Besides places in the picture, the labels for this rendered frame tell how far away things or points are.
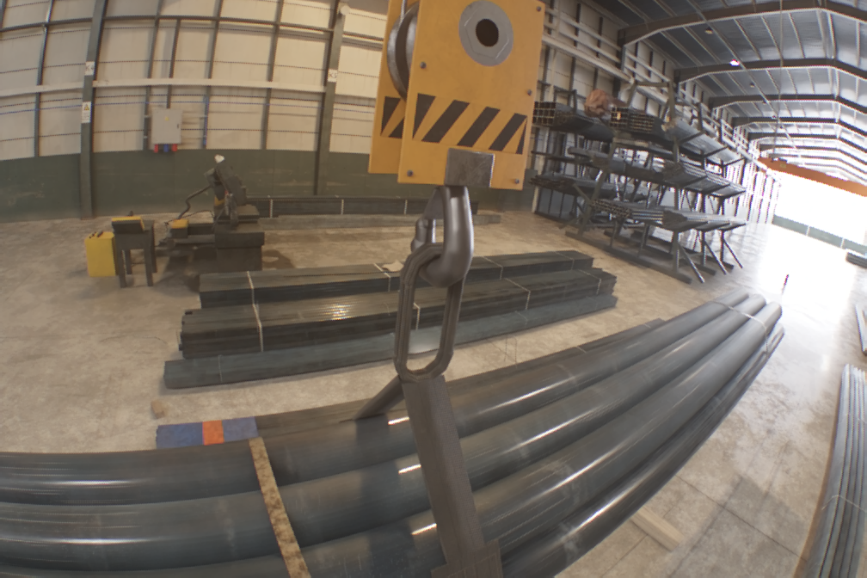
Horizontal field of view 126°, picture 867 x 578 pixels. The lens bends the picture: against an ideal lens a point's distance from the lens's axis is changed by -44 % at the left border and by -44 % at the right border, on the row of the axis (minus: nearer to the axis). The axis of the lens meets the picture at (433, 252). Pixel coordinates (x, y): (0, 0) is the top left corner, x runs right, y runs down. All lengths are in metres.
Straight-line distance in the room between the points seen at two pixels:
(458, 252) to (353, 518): 0.55
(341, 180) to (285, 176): 1.53
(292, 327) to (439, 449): 3.01
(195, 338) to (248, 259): 2.45
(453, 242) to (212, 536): 0.67
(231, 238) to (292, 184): 4.81
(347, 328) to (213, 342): 1.27
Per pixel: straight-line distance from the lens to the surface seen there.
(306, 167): 10.22
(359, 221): 8.75
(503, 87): 0.58
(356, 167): 10.62
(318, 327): 3.70
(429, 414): 0.70
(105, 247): 6.22
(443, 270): 0.56
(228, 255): 5.75
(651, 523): 2.90
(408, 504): 0.86
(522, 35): 0.61
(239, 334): 3.58
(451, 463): 0.73
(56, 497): 1.01
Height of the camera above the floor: 2.10
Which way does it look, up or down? 16 degrees down
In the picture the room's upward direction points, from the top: 7 degrees clockwise
